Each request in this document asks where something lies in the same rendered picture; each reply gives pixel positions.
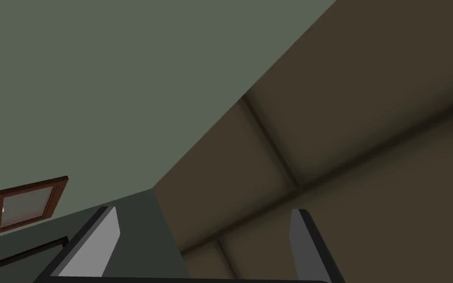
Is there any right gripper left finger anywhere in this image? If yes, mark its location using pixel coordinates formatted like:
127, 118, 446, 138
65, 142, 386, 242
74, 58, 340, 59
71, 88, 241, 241
34, 205, 121, 281

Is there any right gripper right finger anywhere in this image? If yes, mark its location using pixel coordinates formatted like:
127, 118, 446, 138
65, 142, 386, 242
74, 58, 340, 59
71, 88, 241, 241
290, 208, 346, 283

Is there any brown framed window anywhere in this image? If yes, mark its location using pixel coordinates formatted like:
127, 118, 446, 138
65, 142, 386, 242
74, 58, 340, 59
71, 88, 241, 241
0, 175, 70, 241

